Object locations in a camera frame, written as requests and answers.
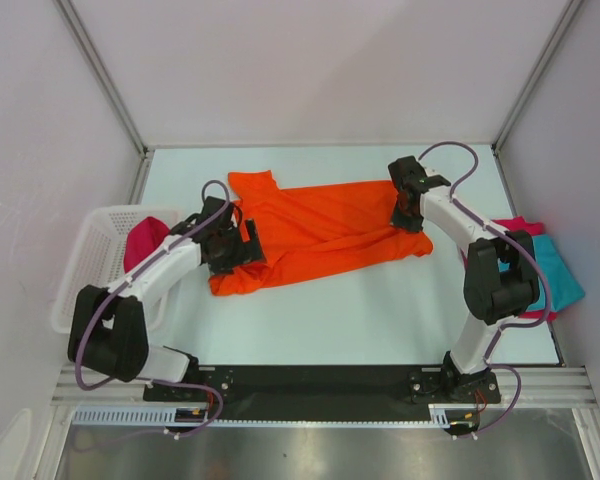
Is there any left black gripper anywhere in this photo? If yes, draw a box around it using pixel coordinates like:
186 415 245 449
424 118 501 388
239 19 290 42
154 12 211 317
209 219 265 276

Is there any orange t-shirt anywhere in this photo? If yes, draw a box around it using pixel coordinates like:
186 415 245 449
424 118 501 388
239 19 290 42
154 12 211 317
209 171 434 297

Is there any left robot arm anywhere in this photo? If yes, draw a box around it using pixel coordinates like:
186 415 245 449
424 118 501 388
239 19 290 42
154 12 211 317
68 196 265 400

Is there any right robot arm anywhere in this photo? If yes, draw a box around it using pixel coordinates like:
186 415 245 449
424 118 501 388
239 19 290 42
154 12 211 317
388 156 540 401

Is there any crimson t-shirt in basket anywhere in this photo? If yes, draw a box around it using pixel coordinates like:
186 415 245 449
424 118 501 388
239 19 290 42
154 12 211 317
123 216 170 273

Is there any folded crimson t-shirt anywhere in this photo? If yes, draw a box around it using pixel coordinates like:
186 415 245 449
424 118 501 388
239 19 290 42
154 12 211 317
463 217 552 325

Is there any white plastic basket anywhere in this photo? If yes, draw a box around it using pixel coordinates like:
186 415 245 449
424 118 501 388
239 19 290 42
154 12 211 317
51 205 183 335

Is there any folded teal t-shirt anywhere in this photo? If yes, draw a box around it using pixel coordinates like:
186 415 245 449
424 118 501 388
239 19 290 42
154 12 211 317
532 234 585 321

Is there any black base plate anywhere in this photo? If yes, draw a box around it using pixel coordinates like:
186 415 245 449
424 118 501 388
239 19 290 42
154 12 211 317
144 363 501 422

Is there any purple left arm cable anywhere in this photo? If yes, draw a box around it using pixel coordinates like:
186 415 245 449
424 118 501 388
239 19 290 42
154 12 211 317
74 179 246 441

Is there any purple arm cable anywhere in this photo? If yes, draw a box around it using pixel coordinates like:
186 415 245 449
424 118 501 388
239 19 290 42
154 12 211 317
74 179 246 441
417 141 554 441

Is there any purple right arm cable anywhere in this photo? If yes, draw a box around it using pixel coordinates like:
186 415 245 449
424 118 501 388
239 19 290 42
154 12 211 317
417 141 554 441

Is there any white cable duct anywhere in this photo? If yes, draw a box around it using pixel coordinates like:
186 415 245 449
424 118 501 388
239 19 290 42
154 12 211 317
72 405 477 430

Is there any aluminium frame rail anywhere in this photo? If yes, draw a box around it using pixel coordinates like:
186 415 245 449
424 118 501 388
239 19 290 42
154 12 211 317
51 366 597 408

